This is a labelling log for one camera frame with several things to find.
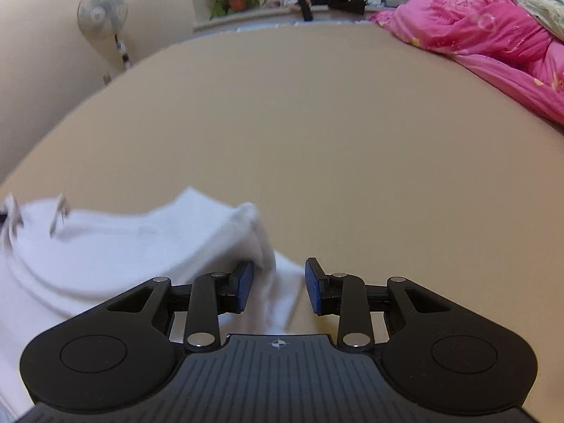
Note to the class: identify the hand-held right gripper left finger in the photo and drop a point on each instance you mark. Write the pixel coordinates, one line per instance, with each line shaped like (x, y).
(243, 286)

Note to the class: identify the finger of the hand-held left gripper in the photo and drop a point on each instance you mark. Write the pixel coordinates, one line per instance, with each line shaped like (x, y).
(60, 211)

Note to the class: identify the white standing fan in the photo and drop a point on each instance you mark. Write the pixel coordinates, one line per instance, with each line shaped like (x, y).
(102, 9)

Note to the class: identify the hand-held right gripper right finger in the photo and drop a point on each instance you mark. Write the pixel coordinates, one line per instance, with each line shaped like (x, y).
(313, 286)

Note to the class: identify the white hoodie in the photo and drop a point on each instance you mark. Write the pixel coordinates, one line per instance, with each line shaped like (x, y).
(110, 246)

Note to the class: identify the pink quilt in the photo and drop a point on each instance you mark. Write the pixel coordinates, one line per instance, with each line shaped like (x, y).
(476, 31)

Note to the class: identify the pale patterned quilt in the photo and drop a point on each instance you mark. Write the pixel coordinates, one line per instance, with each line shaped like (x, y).
(542, 6)

